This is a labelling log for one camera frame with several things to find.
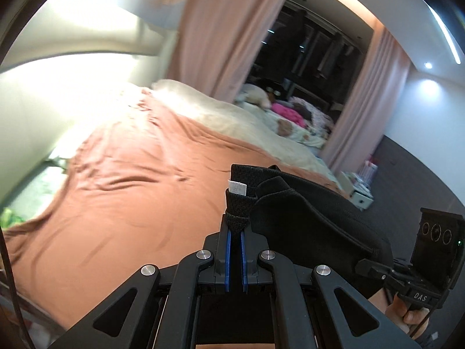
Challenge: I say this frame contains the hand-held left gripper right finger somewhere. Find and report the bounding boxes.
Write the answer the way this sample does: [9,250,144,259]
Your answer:
[240,225,422,349]

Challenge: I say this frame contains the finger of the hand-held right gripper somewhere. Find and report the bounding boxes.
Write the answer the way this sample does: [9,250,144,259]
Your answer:
[355,258,400,289]

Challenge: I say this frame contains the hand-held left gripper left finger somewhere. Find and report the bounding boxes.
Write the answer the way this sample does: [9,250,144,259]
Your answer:
[47,214,233,349]

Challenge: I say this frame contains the black sleeveless top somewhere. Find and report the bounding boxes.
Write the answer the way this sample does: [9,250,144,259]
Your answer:
[225,164,395,299]

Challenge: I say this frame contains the hanging dark clothes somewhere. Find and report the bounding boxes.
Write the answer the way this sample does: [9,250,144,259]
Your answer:
[315,32,350,78]

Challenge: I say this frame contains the person's right hand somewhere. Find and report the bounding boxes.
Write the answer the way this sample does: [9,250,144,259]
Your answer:
[367,289,433,337]

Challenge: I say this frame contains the white nightstand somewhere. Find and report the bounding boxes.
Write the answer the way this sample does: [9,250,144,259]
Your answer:
[339,171,375,210]

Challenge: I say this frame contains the pink striped box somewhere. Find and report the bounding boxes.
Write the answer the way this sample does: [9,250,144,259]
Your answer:
[360,158,379,186]

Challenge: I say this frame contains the orange blanket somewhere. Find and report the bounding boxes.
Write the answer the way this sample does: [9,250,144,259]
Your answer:
[5,87,346,330]

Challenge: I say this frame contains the cartoon printed bedding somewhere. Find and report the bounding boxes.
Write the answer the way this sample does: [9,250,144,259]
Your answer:
[254,107,329,149]

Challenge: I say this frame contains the cream duvet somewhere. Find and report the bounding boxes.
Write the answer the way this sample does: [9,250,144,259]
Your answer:
[151,79,340,190]

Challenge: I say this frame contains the pink plush cloth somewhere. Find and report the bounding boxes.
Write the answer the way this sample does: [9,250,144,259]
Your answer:
[272,102,306,128]

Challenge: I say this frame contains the floral blanket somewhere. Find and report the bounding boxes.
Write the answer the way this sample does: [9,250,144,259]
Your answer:
[291,96,333,139]

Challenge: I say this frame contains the beige plush toy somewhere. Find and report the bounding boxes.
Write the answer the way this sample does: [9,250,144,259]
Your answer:
[236,83,271,109]

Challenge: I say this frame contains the narrow pink curtain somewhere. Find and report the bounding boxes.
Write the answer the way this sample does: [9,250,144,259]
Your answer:
[321,29,412,174]

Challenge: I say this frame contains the ceiling light strip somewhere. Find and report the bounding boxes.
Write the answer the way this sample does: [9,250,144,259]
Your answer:
[427,5,461,63]

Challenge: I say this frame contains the hanging dark coat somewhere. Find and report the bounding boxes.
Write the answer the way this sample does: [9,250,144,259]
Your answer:
[289,9,311,81]

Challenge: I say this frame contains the wide pink curtain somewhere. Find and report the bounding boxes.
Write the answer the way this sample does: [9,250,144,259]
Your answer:
[167,0,303,105]

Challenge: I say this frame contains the black cable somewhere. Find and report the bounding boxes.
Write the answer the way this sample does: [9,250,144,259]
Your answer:
[0,225,34,349]

